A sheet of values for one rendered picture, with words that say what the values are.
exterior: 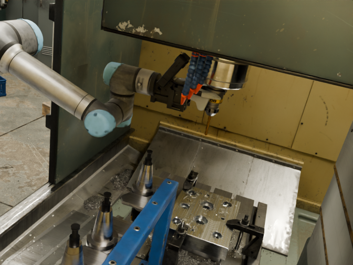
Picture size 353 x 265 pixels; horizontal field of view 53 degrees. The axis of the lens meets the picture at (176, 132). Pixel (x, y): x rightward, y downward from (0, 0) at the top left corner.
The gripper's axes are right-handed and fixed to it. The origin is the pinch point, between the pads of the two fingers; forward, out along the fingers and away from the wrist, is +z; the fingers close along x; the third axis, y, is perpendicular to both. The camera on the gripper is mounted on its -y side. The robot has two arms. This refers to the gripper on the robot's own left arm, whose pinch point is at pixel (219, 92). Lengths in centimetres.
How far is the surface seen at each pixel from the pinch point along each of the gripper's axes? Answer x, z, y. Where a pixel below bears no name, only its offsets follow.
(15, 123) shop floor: -198, -241, 142
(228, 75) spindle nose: 7.2, 2.5, -6.9
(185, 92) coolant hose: 18.2, -5.3, -3.0
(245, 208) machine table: -35, 16, 56
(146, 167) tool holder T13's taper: 23.6, -10.5, 16.5
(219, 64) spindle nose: 8.0, -0.4, -9.3
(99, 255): 49, -9, 24
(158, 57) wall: -100, -54, 15
